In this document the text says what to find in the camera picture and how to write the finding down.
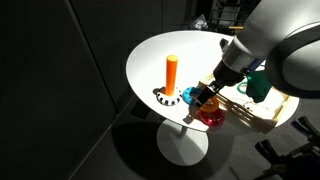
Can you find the dark metal shelf rack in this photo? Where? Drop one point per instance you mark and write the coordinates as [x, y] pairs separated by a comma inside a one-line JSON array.
[[230, 13]]

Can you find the orange stacking peg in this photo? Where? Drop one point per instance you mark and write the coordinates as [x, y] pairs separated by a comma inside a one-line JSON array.
[[171, 75]]

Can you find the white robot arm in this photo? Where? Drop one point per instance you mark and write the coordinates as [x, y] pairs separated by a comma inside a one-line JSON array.
[[283, 30]]

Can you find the white round table pedestal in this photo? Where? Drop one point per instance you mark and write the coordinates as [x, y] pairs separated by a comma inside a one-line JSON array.
[[182, 143]]

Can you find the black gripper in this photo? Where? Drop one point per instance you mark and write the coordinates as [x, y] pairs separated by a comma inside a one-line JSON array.
[[228, 74]]

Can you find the blue black spring clamp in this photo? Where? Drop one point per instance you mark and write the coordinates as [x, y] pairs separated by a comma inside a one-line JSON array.
[[305, 128], [268, 151]]

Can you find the crumpled plastic bag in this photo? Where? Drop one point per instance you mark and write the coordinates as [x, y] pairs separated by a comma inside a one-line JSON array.
[[200, 22]]

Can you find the green wrist mount piece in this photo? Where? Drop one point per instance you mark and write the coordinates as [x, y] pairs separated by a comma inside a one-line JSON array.
[[259, 86]]

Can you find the wooden tray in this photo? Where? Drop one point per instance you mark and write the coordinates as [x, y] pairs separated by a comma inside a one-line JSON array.
[[253, 113]]

